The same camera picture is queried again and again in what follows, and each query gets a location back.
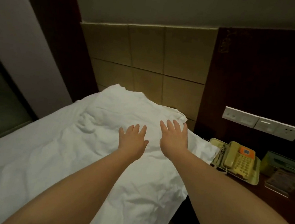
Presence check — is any person's left hand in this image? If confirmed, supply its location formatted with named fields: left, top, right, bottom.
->
left=115, top=122, right=151, bottom=164

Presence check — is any person's right hand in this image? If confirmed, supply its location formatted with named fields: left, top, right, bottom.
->
left=156, top=118, right=192, bottom=161

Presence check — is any white pillow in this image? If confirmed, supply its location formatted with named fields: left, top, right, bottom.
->
left=154, top=104, right=225, bottom=166

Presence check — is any white duvet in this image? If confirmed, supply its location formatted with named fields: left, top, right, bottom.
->
left=0, top=73, right=225, bottom=224

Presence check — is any person's left forearm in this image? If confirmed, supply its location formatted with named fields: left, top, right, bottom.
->
left=4, top=142, right=139, bottom=224

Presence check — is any person's right forearm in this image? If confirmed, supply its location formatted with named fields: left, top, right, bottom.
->
left=166, top=149, right=295, bottom=224

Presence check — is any beige telephone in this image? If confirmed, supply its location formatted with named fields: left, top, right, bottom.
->
left=205, top=137, right=263, bottom=186

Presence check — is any tan padded headboard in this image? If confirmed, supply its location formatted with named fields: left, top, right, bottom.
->
left=73, top=16, right=219, bottom=133

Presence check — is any dark wooden nightstand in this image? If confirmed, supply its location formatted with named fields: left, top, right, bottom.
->
left=171, top=165, right=295, bottom=224

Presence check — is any dark tissue box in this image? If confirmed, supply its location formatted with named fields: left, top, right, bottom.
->
left=259, top=150, right=295, bottom=178

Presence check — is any white wall switch panel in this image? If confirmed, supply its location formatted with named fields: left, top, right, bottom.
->
left=220, top=105, right=295, bottom=142

